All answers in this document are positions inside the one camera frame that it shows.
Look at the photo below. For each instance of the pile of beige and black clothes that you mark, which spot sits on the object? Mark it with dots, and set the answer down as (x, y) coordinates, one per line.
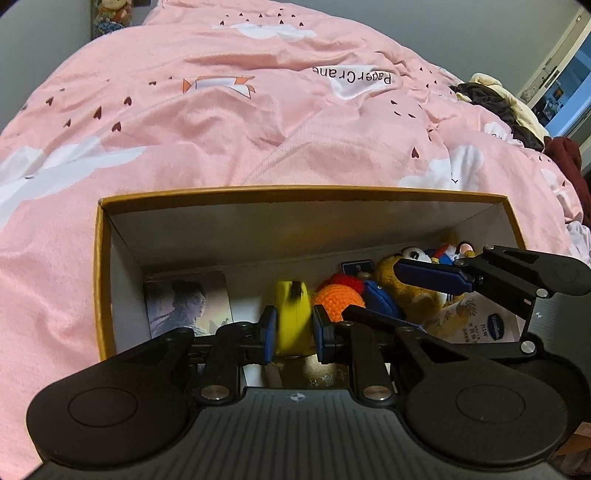
(498, 99)

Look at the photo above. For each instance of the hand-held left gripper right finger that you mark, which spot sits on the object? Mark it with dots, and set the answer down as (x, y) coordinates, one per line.
(320, 337)

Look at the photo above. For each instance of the dark red garment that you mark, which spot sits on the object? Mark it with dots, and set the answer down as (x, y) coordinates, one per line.
(570, 161)

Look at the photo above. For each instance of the pink printed blanket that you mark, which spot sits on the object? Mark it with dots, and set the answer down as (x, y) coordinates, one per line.
(231, 115)

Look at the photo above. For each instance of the yellow banana toy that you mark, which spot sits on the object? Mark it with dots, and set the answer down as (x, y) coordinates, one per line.
(293, 318)

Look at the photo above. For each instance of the small black tag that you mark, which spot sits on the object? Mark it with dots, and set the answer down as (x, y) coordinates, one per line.
(358, 266)

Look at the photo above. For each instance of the orange crocheted ball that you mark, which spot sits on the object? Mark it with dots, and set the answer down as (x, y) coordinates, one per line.
(339, 300)

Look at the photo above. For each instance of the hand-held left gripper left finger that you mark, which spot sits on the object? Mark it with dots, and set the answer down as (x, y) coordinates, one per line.
(269, 337)

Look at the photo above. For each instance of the yellow-brown plush toy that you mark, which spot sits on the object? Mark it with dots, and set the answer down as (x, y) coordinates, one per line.
(415, 305)

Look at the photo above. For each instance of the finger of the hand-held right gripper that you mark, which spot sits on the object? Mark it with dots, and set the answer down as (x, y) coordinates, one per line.
(517, 347)
(429, 276)

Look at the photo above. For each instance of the yellow-rimmed cardboard storage box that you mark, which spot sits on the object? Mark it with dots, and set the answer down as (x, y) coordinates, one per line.
(277, 230)

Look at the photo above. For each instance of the window frame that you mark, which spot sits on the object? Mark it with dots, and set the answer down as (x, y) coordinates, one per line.
(565, 74)

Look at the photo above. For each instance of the white and blue plush toy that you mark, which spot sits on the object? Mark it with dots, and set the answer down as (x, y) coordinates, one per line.
(415, 254)

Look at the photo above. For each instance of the white packet with blue logo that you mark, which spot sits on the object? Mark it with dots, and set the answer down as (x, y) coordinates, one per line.
(480, 319)

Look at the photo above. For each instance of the portrait photo card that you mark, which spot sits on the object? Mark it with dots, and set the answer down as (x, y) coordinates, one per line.
(184, 300)

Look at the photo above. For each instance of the red crocheted toy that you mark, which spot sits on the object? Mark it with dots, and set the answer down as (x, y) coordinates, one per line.
(346, 280)

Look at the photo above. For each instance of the colourful plush toy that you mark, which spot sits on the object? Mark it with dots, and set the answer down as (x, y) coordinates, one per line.
(113, 14)

